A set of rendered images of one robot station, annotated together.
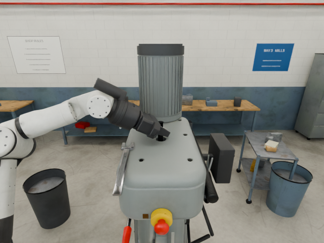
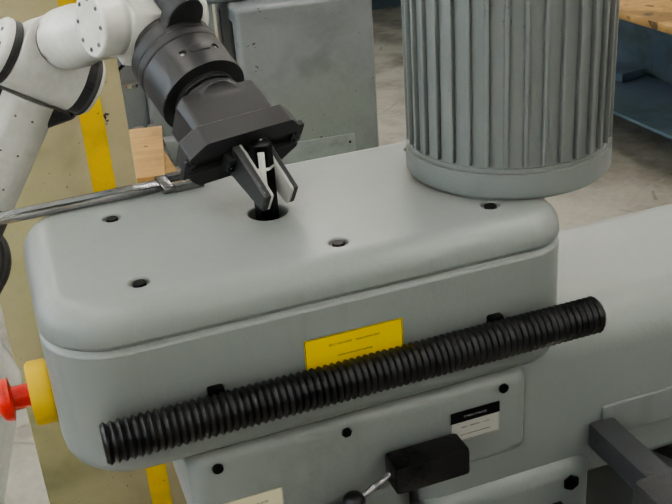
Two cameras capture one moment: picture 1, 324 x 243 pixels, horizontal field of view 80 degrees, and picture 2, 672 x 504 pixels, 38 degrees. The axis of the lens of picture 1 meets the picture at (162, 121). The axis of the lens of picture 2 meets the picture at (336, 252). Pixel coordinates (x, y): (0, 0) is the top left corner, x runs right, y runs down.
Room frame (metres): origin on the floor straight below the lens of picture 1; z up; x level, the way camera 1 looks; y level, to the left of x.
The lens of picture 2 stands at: (0.42, -0.80, 2.24)
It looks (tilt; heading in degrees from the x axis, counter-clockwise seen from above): 26 degrees down; 72
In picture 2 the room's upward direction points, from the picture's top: 4 degrees counter-clockwise
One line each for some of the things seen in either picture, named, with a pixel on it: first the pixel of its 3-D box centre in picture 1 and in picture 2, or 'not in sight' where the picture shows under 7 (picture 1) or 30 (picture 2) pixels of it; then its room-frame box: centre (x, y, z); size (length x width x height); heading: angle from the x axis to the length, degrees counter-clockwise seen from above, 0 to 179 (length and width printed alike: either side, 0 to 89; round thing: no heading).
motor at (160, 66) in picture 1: (160, 81); (508, 0); (0.87, 0.01, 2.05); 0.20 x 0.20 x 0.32
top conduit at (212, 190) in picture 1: (197, 156); (367, 372); (0.66, -0.14, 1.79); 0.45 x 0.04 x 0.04; 1
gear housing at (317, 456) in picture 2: not in sight; (327, 390); (0.66, 0.00, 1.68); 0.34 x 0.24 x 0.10; 1
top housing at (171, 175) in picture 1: (161, 155); (290, 284); (0.64, 0.00, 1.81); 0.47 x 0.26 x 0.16; 1
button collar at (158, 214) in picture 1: (161, 218); (41, 391); (0.39, 0.00, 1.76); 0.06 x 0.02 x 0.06; 91
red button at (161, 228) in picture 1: (161, 226); (15, 398); (0.37, 0.00, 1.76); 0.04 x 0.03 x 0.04; 91
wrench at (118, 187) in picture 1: (123, 163); (77, 202); (0.46, 0.11, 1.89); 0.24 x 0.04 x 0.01; 3
